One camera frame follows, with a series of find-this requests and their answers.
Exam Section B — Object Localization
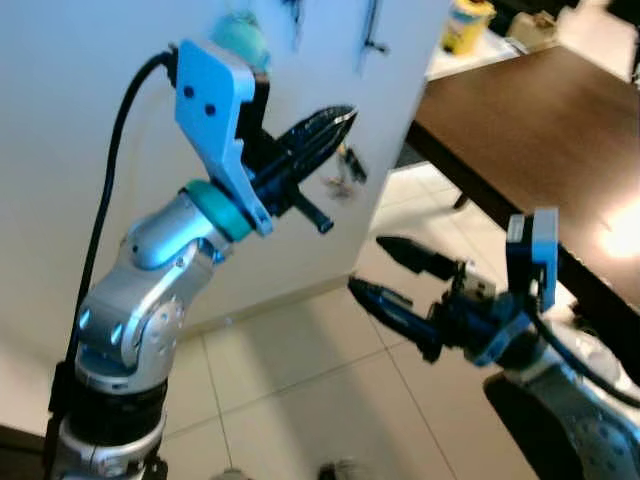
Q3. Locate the dark wall hook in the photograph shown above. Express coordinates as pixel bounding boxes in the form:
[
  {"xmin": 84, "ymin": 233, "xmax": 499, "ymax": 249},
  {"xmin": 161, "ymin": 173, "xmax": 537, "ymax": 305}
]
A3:
[{"xmin": 360, "ymin": 0, "xmax": 391, "ymax": 56}]

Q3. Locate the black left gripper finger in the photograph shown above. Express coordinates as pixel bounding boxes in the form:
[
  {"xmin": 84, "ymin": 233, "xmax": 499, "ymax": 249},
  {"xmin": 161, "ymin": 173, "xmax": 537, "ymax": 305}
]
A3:
[
  {"xmin": 285, "ymin": 118, "xmax": 357, "ymax": 191},
  {"xmin": 275, "ymin": 105, "xmax": 358, "ymax": 161}
]

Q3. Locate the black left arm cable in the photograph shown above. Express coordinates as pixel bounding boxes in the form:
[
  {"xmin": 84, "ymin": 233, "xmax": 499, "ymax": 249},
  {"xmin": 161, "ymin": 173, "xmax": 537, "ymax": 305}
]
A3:
[{"xmin": 60, "ymin": 50, "xmax": 179, "ymax": 401}]

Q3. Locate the white counter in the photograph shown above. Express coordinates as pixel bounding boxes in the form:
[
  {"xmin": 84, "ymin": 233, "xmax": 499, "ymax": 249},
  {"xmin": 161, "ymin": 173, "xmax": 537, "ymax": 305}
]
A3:
[{"xmin": 425, "ymin": 5, "xmax": 640, "ymax": 81}]

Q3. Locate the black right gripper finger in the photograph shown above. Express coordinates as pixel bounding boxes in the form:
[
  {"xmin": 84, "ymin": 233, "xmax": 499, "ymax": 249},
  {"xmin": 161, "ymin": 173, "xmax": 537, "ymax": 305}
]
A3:
[
  {"xmin": 348, "ymin": 279, "xmax": 446, "ymax": 363},
  {"xmin": 376, "ymin": 236, "xmax": 466, "ymax": 283}
]

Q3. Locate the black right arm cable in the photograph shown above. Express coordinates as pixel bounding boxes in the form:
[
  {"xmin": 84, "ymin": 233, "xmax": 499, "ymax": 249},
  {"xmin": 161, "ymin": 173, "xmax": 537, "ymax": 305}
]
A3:
[{"xmin": 525, "ymin": 300, "xmax": 640, "ymax": 406}]

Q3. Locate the yellow container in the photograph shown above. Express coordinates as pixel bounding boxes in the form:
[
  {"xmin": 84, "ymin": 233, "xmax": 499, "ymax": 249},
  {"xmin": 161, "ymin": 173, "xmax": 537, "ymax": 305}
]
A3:
[{"xmin": 442, "ymin": 0, "xmax": 498, "ymax": 56}]

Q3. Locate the dark brown wooden table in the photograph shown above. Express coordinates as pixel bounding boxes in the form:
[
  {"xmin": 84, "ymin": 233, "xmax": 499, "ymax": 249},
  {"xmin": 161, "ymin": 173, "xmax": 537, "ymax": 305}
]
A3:
[{"xmin": 405, "ymin": 45, "xmax": 640, "ymax": 376}]

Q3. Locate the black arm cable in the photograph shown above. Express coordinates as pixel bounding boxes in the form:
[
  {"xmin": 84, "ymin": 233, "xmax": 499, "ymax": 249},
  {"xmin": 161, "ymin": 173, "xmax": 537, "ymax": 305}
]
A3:
[
  {"xmin": 60, "ymin": 50, "xmax": 179, "ymax": 401},
  {"xmin": 525, "ymin": 300, "xmax": 640, "ymax": 406}
]

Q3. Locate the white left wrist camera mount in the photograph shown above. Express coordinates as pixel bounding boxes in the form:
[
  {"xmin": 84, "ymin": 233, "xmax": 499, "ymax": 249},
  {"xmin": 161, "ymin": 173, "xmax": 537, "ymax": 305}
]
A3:
[{"xmin": 172, "ymin": 40, "xmax": 273, "ymax": 238}]

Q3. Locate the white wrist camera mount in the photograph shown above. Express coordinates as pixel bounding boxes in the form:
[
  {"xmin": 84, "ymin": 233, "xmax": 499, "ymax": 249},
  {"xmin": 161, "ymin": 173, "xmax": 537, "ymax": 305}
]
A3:
[
  {"xmin": 172, "ymin": 40, "xmax": 273, "ymax": 238},
  {"xmin": 505, "ymin": 208, "xmax": 559, "ymax": 316}
]

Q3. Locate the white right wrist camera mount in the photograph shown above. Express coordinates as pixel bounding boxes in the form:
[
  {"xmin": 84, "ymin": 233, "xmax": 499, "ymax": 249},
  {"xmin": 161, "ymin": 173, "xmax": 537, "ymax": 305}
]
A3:
[{"xmin": 505, "ymin": 208, "xmax": 559, "ymax": 316}]

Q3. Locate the beige object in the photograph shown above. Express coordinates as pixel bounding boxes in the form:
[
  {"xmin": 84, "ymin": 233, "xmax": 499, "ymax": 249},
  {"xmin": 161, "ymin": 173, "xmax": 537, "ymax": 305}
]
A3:
[{"xmin": 508, "ymin": 12, "xmax": 559, "ymax": 51}]

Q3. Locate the bunch of keys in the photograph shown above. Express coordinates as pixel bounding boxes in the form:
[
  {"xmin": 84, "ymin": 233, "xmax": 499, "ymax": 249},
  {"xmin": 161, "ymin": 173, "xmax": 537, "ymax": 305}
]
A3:
[{"xmin": 325, "ymin": 145, "xmax": 369, "ymax": 201}]

